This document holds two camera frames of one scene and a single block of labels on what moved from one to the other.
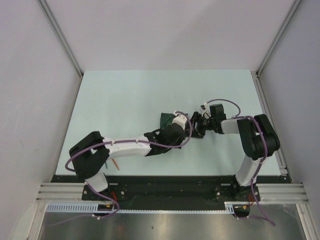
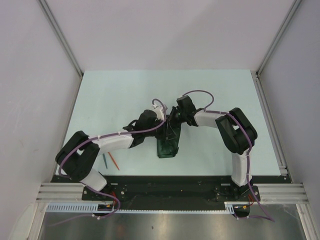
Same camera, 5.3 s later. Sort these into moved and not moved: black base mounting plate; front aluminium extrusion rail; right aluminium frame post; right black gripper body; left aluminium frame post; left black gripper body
Moved: left black gripper body; right black gripper body
Not moved: black base mounting plate; right aluminium frame post; front aluminium extrusion rail; left aluminium frame post
